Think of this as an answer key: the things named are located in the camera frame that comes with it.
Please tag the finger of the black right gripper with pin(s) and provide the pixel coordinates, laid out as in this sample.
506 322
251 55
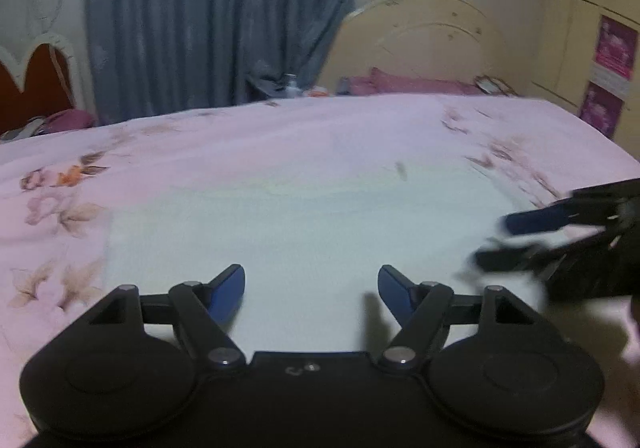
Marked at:
520 257
544 220

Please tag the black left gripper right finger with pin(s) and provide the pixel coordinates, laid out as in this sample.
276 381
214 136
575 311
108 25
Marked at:
421 312

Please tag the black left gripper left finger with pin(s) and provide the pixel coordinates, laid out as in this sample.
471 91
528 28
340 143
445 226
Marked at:
200 310

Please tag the white knitted garment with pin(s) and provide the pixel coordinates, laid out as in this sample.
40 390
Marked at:
311 252

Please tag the magenta wardrobe poster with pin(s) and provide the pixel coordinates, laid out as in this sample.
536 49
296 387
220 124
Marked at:
616 47
601 109

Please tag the pink floral bed sheet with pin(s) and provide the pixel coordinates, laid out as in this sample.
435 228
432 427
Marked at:
59 192

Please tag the magenta pillow on far bed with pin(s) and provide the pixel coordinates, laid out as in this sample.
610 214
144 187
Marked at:
378 81

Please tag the cream arched headboard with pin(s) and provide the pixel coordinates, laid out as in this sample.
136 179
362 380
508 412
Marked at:
434 39

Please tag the magenta pillow near red headboard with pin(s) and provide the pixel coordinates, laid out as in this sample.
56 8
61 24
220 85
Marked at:
67 120

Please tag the white lotion bottle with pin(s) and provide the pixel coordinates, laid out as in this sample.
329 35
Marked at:
291 88

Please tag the cream wardrobe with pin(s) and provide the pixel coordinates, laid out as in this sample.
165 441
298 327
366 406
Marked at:
565 61

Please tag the red white scalloped headboard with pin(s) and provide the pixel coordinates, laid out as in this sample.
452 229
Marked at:
46 80

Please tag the blue grey curtain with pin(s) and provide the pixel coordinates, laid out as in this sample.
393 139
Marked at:
150 57

